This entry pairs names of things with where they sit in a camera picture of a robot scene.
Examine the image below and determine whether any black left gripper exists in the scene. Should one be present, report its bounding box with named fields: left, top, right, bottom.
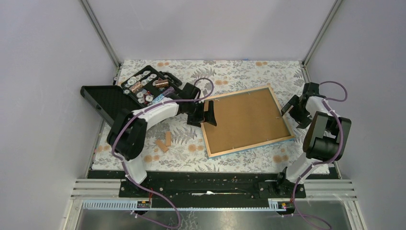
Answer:
left=186, top=100, right=216, bottom=127

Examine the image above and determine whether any wooden picture frame blue edge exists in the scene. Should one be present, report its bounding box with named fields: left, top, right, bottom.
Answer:
left=200, top=84, right=295, bottom=159

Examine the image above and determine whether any brown cardboard backing board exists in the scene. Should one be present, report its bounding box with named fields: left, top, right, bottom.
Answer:
left=203, top=88, right=292, bottom=155

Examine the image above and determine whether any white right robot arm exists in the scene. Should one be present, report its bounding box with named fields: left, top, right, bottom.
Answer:
left=274, top=82, right=352, bottom=197

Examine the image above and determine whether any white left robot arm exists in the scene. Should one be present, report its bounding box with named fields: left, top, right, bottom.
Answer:
left=107, top=83, right=217, bottom=197

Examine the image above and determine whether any small wooden block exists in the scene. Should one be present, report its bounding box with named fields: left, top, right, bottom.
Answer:
left=165, top=131, right=172, bottom=147
left=155, top=139, right=169, bottom=153

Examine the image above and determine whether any copper poker chip stack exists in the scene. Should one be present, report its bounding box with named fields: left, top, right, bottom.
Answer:
left=153, top=80, right=169, bottom=88

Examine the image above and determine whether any black poker chip case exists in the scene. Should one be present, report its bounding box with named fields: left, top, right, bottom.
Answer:
left=80, top=65, right=182, bottom=126

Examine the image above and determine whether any aluminium corner post right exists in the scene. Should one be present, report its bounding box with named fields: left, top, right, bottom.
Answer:
left=302, top=0, right=344, bottom=68

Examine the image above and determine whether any aluminium corner post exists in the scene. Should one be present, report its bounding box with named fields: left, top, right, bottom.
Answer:
left=79, top=0, right=121, bottom=69
left=302, top=0, right=344, bottom=68

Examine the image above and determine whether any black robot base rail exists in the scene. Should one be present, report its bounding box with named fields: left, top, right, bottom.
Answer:
left=87, top=170, right=307, bottom=208

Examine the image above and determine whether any aluminium corner post left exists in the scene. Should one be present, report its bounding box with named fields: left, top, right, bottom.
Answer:
left=79, top=0, right=121, bottom=69

